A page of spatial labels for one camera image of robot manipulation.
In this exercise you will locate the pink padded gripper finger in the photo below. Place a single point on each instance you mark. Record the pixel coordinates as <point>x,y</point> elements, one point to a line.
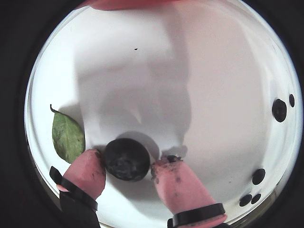
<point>83,175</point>
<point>185,190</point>

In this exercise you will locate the large dark blueberry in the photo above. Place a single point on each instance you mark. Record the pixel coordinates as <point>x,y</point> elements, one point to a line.
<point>127,160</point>

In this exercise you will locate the red collapsible silicone cup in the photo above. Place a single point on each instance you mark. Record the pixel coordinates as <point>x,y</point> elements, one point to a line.
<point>123,3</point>

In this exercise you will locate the large green leaf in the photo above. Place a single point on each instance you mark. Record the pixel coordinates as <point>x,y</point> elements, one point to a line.
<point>67,137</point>

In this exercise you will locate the large white paper sheet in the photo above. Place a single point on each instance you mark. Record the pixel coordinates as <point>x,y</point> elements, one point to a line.
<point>142,71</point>

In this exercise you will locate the small dark blueberry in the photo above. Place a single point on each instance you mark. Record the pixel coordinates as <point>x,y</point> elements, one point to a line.
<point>291,100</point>

